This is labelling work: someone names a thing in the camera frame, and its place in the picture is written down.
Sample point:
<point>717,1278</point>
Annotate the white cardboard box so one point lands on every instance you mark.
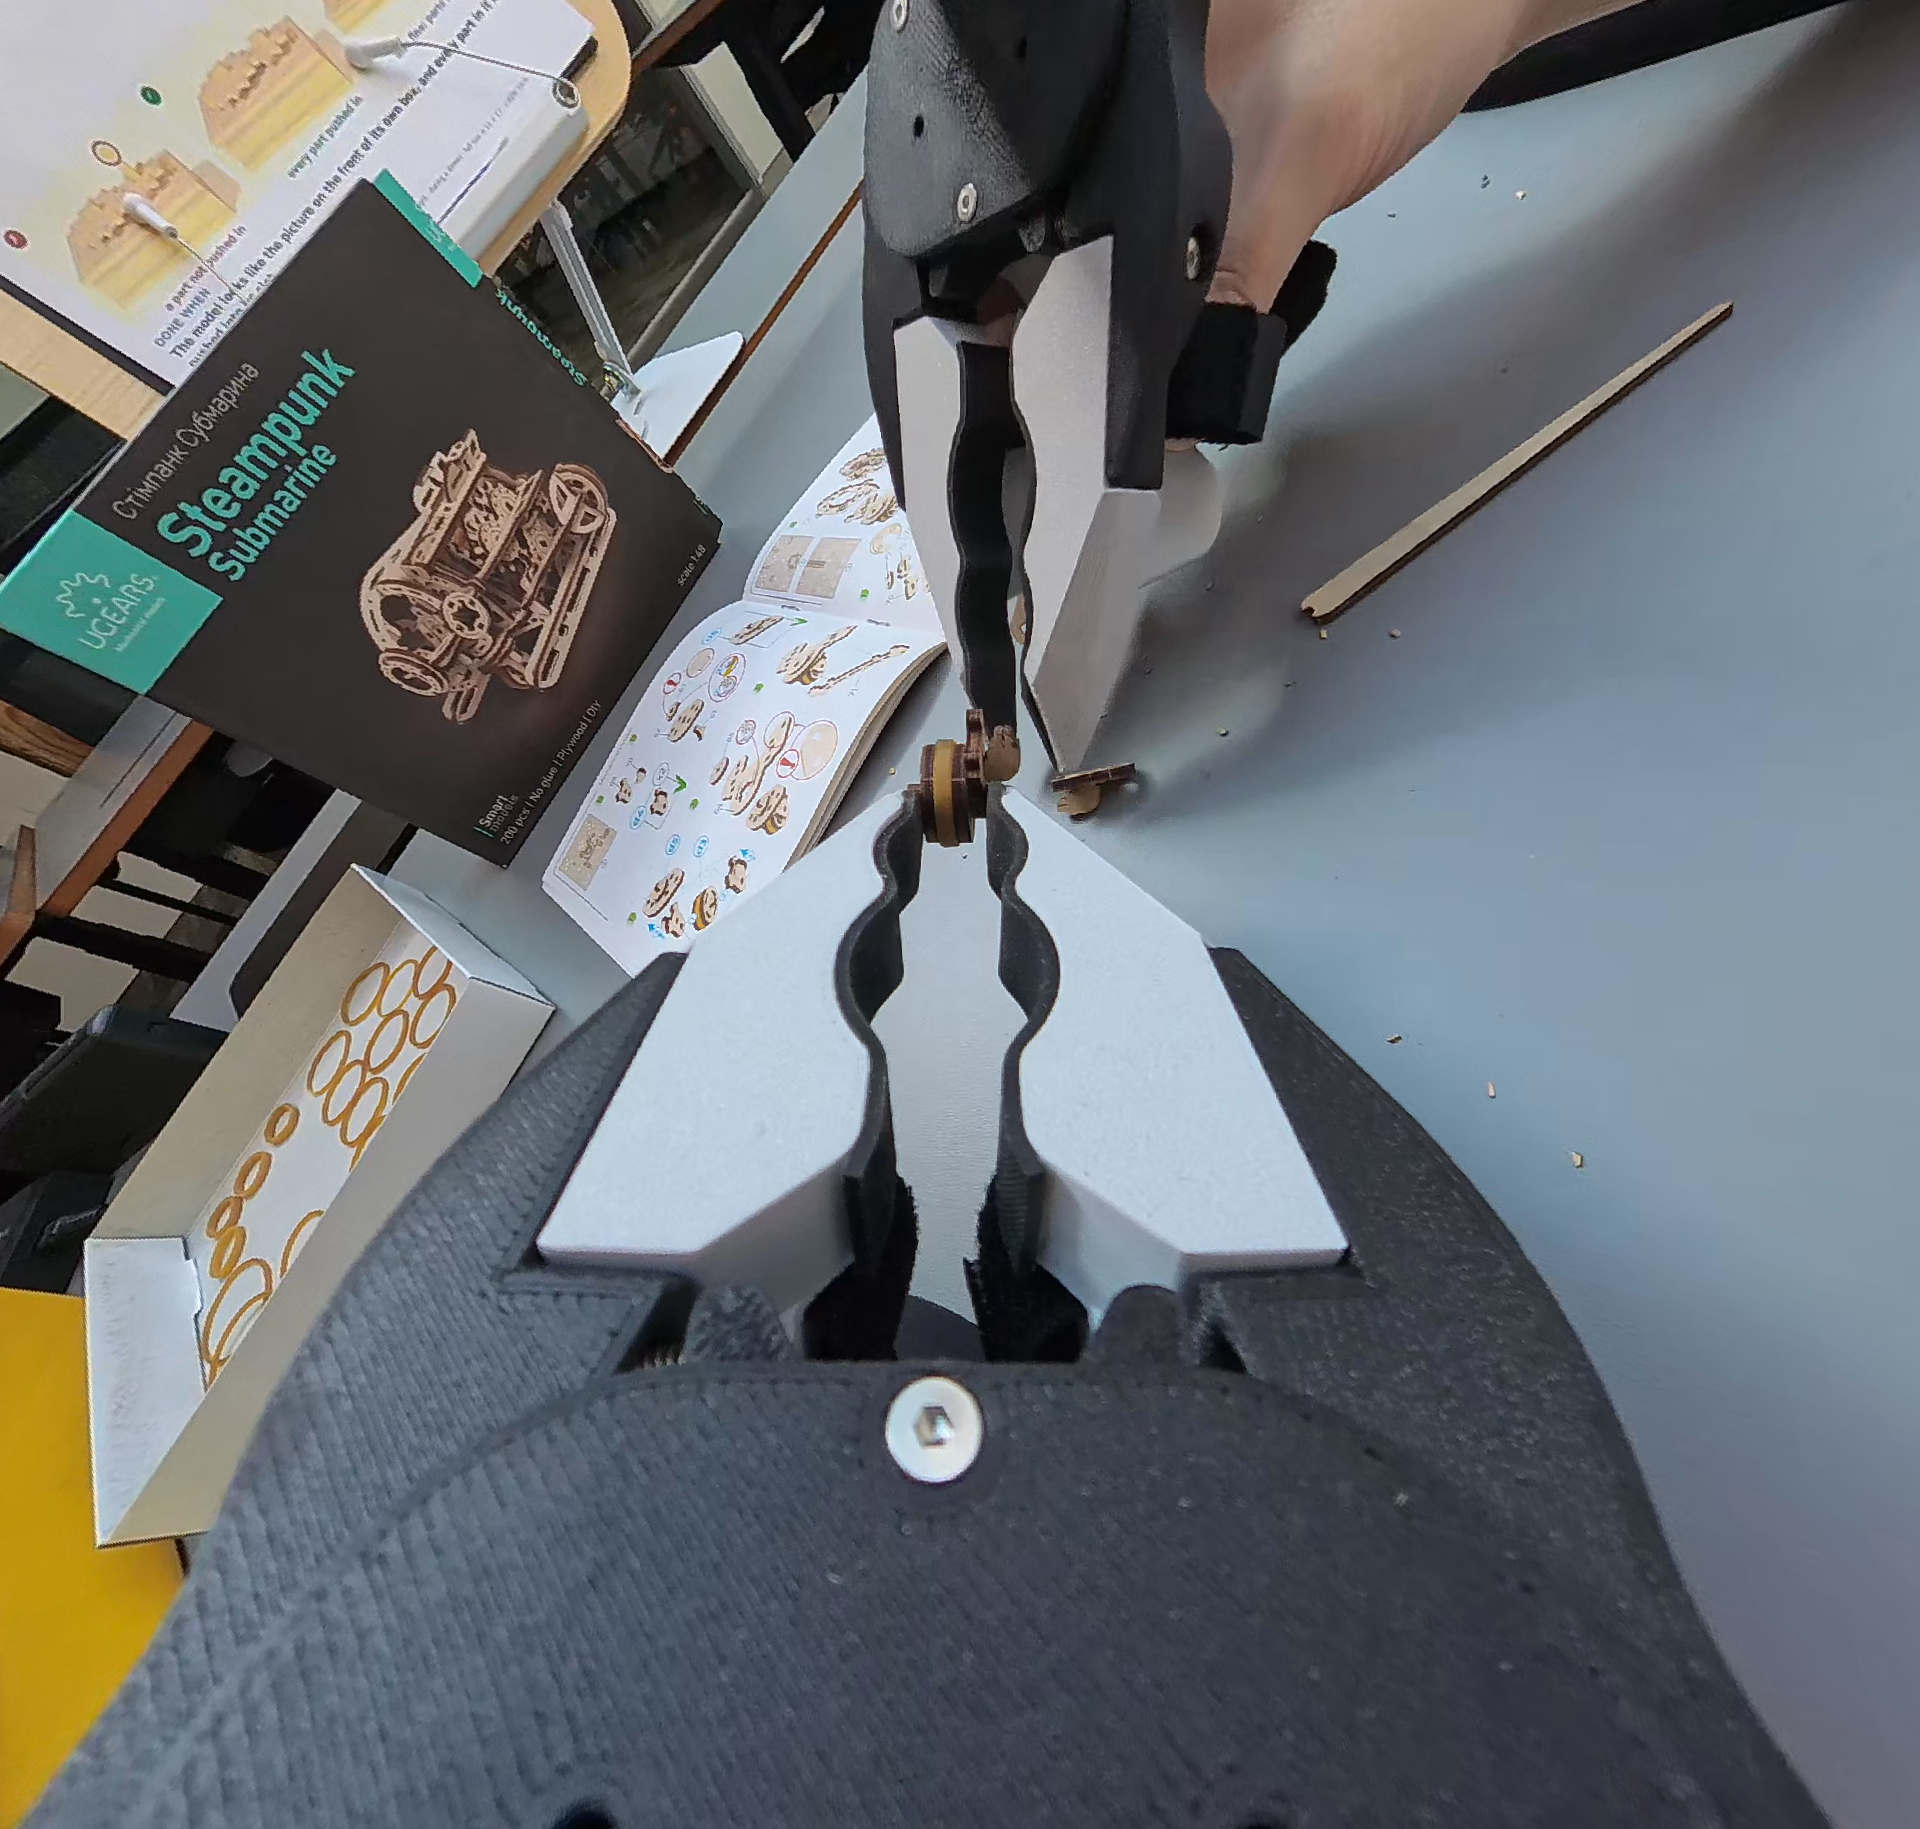
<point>141,1350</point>

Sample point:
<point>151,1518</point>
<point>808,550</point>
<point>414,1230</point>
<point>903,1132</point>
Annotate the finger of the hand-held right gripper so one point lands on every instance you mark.
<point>917,433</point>
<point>1071,403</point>

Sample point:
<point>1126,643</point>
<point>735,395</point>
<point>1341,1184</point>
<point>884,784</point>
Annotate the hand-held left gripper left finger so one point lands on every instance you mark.
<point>706,1111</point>

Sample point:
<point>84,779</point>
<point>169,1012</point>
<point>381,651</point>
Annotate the small wooden gear assembly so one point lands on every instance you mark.
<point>948,803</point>

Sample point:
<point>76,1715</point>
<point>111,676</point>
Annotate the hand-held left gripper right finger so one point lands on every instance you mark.
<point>1170,1111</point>

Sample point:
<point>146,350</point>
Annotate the black equipment case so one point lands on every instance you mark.
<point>76,1111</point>

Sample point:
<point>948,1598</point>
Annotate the small wooden connector piece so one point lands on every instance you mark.
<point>1095,788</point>

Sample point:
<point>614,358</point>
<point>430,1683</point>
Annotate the open instruction booklet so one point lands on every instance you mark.
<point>706,811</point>

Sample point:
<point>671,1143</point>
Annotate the black model kit box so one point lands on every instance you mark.
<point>495,358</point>

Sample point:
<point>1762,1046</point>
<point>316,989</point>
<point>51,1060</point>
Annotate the white metal stand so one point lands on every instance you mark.
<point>691,374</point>

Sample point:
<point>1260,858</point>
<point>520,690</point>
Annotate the thin plywood strip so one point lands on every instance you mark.
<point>1516,463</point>

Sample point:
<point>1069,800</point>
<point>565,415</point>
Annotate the person's right hand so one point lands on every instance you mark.
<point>1350,58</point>

